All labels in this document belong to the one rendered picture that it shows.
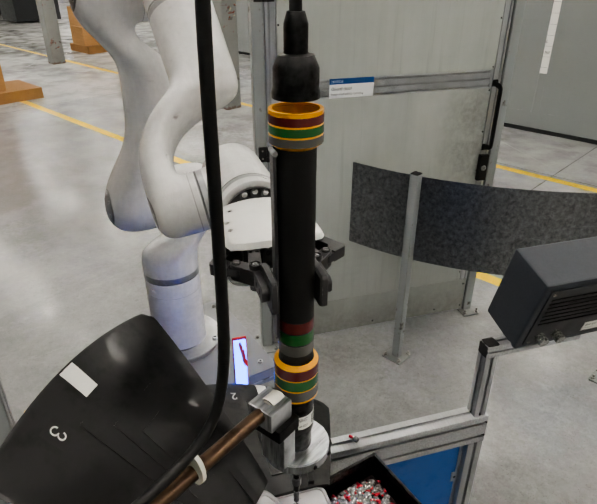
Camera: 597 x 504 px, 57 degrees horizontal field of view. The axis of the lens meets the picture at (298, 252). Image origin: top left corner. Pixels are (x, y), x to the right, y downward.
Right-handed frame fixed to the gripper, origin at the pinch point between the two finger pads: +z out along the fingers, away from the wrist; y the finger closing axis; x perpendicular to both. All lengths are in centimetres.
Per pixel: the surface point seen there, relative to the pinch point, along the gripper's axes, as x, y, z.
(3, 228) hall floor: -149, 117, -370
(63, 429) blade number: -10.3, 21.4, 1.1
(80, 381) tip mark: -8.6, 19.8, -2.9
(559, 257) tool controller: -26, -65, -35
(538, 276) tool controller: -27, -57, -32
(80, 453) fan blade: -12.2, 20.2, 2.4
